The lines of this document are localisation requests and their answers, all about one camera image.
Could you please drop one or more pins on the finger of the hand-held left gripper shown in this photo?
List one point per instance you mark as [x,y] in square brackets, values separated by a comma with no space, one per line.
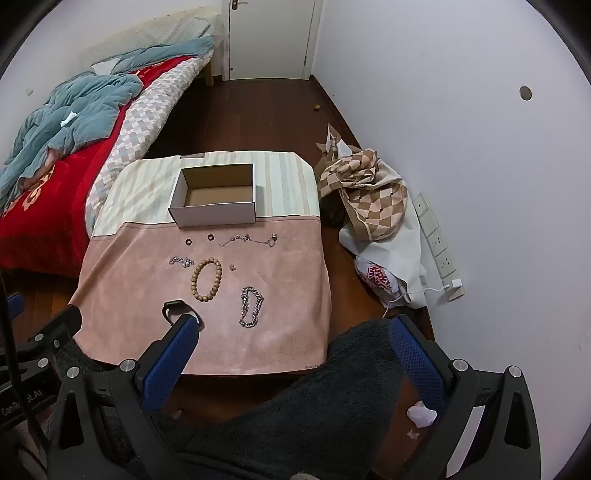
[57,330]
[16,303]

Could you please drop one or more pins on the beige bed headboard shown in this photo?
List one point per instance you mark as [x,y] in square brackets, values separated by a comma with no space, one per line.
[124,37]

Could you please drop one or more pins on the white door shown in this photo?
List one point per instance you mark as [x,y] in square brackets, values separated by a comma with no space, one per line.
[272,37]

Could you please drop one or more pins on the checkered bed sheet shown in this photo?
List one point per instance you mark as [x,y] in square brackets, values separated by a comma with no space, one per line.
[147,115]

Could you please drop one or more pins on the blue quilt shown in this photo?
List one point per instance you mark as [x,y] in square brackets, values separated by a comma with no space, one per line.
[83,106]

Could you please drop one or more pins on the crumpled white tissue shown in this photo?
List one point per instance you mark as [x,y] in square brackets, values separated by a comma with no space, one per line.
[422,413]

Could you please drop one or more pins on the black smart band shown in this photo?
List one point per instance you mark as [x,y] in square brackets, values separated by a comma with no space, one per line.
[173,303]

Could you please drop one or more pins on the white tissue on quilt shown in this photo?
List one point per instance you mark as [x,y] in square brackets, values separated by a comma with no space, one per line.
[69,120]

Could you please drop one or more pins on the white charger plug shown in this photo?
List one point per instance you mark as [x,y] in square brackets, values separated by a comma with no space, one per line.
[456,283]

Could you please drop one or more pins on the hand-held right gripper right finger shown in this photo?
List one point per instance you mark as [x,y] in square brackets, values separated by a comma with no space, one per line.
[415,364]

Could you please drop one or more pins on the red print plastic bag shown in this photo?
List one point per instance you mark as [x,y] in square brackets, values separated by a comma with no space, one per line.
[378,277]

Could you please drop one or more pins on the cardboard box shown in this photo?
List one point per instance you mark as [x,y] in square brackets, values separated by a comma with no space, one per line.
[217,194]

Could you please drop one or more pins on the person's dark fleece trousers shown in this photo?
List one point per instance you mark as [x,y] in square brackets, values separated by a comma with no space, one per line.
[300,397]

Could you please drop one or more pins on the wooden bed leg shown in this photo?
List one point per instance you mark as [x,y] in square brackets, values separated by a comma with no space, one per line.
[209,74]

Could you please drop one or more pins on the white wall socket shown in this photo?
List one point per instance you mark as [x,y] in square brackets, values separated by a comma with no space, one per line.
[446,265]
[457,294]
[437,244]

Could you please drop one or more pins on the bed with red blanket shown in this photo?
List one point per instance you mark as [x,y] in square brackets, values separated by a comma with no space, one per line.
[51,221]

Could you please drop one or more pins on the pink and striped cloth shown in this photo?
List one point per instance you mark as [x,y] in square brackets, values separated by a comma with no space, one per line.
[286,277]

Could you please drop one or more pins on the checkered beige cloth pile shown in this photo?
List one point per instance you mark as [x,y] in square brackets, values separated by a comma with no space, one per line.
[397,258]

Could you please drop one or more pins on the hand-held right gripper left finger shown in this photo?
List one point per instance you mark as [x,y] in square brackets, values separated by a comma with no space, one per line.
[171,364]

